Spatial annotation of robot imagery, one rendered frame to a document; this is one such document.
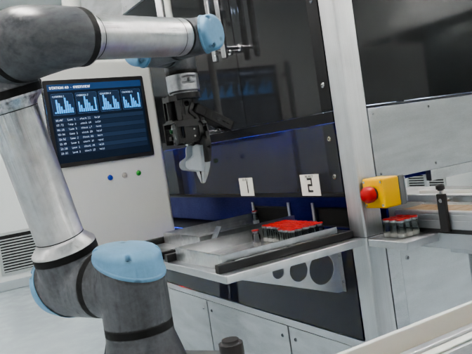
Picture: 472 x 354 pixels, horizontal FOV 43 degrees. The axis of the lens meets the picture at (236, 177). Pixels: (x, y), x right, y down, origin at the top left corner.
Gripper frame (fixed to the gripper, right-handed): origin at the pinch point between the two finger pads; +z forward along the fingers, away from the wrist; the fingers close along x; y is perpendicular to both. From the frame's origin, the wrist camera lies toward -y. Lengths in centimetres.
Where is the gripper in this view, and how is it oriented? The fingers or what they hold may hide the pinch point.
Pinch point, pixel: (205, 177)
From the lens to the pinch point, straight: 141.6
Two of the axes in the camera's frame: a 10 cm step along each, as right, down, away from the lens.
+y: -8.5, 1.5, -5.0
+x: 5.0, -0.3, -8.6
